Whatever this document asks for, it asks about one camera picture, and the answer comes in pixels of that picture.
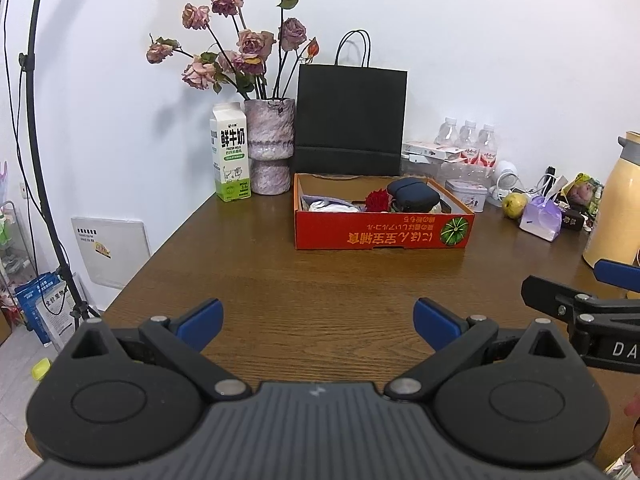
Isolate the black zip case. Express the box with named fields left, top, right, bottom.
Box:
left=386, top=176, right=441, bottom=213

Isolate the dried rose bouquet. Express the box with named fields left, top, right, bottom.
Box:
left=146, top=0, right=321, bottom=101

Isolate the orange cardboard box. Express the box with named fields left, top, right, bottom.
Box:
left=292, top=172, right=476, bottom=251

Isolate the small white fan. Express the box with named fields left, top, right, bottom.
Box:
left=487, top=160, right=521, bottom=207

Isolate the purple ceramic vase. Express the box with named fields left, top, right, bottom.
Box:
left=243, top=97, right=296, bottom=195

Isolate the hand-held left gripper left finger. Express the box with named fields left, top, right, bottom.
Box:
left=70, top=297, right=253, bottom=403

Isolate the black light stand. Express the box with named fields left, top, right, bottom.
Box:
left=0, top=0, right=103, bottom=321

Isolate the person's right hand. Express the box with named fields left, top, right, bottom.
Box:
left=625, top=392, right=640, bottom=456

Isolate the black paper bag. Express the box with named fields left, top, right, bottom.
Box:
left=294, top=30, right=408, bottom=177

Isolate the blue white bag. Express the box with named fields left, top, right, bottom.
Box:
left=14, top=271, right=81, bottom=351

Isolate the white green milk carton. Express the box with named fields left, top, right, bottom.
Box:
left=209, top=101, right=252, bottom=203

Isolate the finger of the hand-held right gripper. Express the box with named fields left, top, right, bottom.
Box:
left=521, top=274, right=640, bottom=323
left=594, top=259, right=640, bottom=287

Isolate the green yellow apple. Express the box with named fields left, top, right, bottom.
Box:
left=501, top=192, right=530, bottom=220

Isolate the white floral tin box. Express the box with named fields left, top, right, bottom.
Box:
left=445, top=178, right=488, bottom=212

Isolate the clear plastic storage container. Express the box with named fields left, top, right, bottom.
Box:
left=400, top=152, right=493, bottom=183

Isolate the white wall panel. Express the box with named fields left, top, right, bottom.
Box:
left=70, top=216, right=152, bottom=289

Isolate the white charging cable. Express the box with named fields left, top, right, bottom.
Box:
left=520, top=172, right=558, bottom=196

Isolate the dark brown small box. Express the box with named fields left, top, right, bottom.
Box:
left=560, top=210, right=587, bottom=233

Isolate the translucent purple gift pouch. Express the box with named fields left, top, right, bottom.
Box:
left=518, top=195, right=563, bottom=242

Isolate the purple fluffy towel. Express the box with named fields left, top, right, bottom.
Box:
left=300, top=194, right=361, bottom=212

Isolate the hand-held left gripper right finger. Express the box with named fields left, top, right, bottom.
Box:
left=384, top=297, right=576, bottom=403

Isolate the yellow thermos jug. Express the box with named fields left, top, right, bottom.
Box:
left=581, top=131, right=640, bottom=268

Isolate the wire rack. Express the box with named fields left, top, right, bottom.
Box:
left=0, top=160, right=38, bottom=281

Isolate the red artificial rose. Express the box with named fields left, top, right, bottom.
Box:
left=364, top=188, right=393, bottom=212

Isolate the flat white red carton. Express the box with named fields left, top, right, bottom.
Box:
left=402, top=140, right=468, bottom=161

